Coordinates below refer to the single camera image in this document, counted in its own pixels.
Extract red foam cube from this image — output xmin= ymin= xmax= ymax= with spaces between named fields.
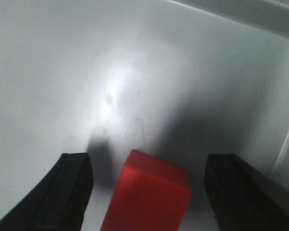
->
xmin=101 ymin=150 xmax=192 ymax=231

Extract grey plastic tray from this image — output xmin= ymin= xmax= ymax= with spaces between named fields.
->
xmin=0 ymin=0 xmax=289 ymax=231

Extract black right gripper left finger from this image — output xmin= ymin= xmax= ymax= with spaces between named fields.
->
xmin=0 ymin=153 xmax=93 ymax=231

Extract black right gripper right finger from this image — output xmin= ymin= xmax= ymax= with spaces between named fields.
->
xmin=204 ymin=154 xmax=289 ymax=231

